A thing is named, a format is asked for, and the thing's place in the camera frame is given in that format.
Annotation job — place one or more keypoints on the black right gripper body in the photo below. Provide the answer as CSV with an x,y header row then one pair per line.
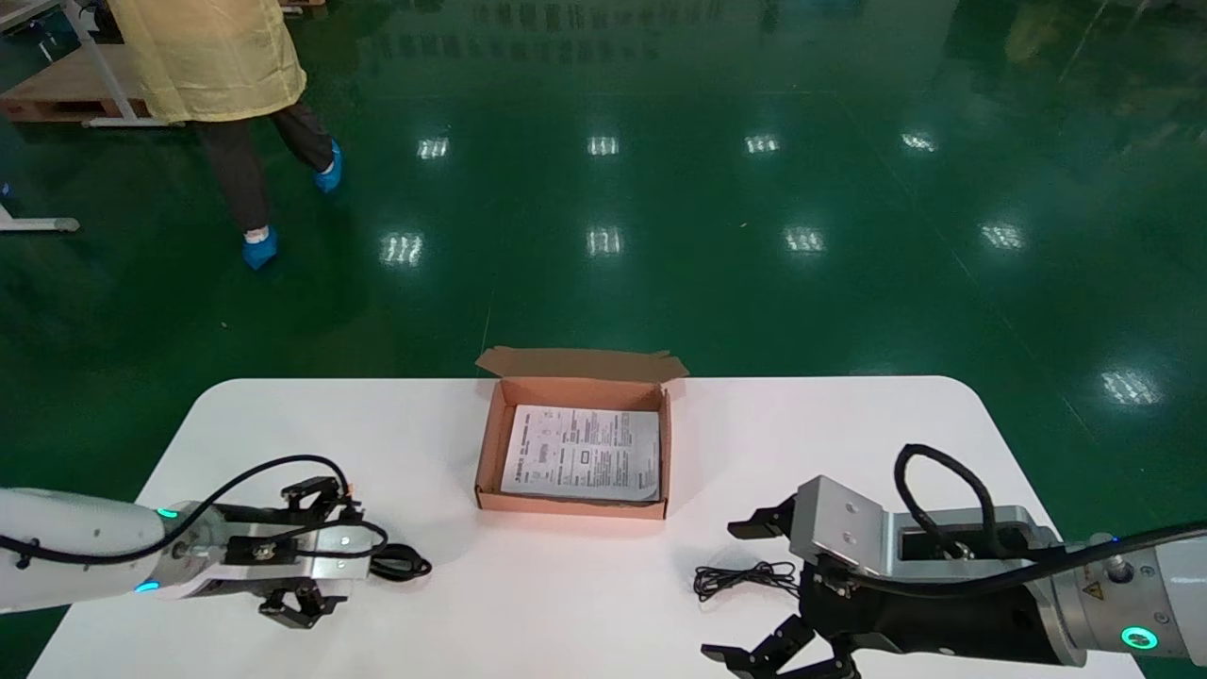
x,y
943,618

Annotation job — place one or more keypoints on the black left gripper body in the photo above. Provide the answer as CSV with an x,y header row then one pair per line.
x,y
264,520

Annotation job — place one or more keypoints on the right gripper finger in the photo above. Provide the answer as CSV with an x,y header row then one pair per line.
x,y
768,654
768,523

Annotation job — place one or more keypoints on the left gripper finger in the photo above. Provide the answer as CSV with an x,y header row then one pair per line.
x,y
321,495
302,606

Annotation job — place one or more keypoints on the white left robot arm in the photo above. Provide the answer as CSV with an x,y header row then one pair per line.
x,y
75,538

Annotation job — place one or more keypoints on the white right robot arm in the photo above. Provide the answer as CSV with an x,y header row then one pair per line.
x,y
1174,604

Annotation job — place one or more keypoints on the open brown cardboard box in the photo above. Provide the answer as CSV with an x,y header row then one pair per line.
x,y
495,453

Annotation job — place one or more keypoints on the printed white instruction sheet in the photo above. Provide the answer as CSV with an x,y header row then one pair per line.
x,y
580,453

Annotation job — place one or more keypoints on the white table foot bar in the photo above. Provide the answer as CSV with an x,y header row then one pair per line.
x,y
38,224

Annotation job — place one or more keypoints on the person in yellow coat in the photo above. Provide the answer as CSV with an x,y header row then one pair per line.
x,y
207,57

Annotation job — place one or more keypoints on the silver left wrist bracket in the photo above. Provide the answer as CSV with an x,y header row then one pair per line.
x,y
325,564

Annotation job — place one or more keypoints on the silver wrist bracket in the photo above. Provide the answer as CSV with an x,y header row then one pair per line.
x,y
839,523
325,564

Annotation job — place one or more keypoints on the silver right wrist bracket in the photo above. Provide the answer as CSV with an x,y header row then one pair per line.
x,y
839,523

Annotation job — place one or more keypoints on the white table frame leg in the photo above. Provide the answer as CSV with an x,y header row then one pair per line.
x,y
99,61

